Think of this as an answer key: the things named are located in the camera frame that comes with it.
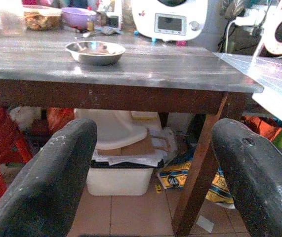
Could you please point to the white plastic bin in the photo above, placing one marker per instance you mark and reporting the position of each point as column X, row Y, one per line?
column 118, row 181

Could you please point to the yellow printed bag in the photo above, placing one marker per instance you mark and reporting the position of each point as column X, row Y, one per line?
column 173, row 177

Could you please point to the small purple bowl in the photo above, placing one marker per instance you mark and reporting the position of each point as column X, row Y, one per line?
column 77, row 17

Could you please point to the white kitchen machine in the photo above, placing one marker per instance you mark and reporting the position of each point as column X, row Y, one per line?
column 170, row 22

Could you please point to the clear plastic tub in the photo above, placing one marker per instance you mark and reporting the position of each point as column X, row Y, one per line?
column 11, row 17

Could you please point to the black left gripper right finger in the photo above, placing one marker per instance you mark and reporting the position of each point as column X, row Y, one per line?
column 261, row 187

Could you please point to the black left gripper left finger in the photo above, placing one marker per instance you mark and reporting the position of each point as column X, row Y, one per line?
column 39, row 187

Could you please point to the clear food container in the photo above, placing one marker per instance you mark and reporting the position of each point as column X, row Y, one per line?
column 42, row 18

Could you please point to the brown cardboard piece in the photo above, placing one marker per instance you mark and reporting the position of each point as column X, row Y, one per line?
column 135, row 148

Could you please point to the shallow steel bowl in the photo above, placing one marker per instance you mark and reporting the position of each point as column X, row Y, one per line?
column 96, row 55

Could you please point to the red plastic bag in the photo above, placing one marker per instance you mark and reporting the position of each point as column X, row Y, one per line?
column 60, row 118

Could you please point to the dark wooden table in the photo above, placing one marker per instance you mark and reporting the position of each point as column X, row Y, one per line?
column 155, row 74

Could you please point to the orange cloth bag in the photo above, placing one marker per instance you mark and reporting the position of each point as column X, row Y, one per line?
column 261, row 126

